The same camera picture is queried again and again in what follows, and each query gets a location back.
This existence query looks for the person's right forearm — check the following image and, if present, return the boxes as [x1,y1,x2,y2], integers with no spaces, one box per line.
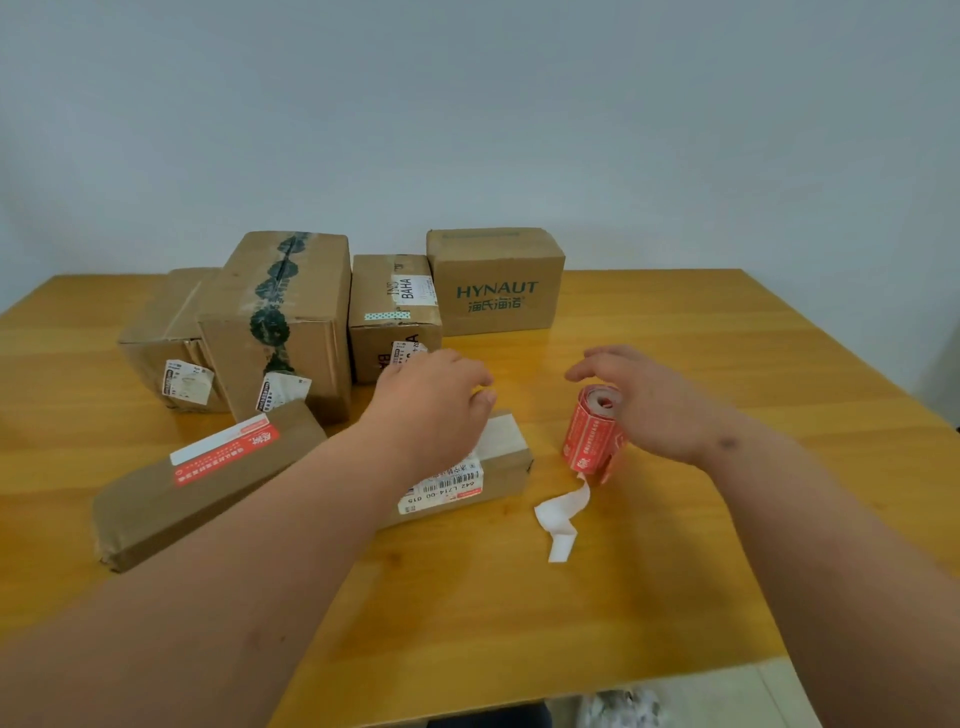
[697,421,960,728]

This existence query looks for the cardboard box teal print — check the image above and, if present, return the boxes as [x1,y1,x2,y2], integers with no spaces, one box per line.
[426,227,567,338]

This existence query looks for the red label roll white strip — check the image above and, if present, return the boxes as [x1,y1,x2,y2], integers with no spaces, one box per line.
[533,383,631,564]

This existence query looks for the dark trouser leg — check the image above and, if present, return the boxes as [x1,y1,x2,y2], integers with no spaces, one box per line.
[426,702,554,728]

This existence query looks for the person's left hand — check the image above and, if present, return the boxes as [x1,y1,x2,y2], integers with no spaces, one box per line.
[358,348,498,490]

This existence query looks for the tall cardboard box green tape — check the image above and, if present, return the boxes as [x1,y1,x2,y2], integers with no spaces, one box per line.
[196,230,354,427]

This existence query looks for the small cardboard box barcode label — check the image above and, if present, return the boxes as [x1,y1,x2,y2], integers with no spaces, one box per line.
[377,410,536,531]

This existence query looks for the person's left forearm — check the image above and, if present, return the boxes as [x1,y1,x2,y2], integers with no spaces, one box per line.
[0,429,410,728]

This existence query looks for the white patterned shoe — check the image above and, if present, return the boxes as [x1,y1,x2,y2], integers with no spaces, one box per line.
[576,685,666,728]

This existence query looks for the person's right hand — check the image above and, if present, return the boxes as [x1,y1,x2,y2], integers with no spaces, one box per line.
[564,344,723,471]

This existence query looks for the small cardboard box white labels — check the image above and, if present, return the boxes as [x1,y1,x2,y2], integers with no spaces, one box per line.
[348,253,444,386]

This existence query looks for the long cardboard box red label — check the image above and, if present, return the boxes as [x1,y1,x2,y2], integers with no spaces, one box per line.
[91,399,329,574]

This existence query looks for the low cardboard box white label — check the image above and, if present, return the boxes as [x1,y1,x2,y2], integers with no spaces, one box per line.
[117,267,231,415]

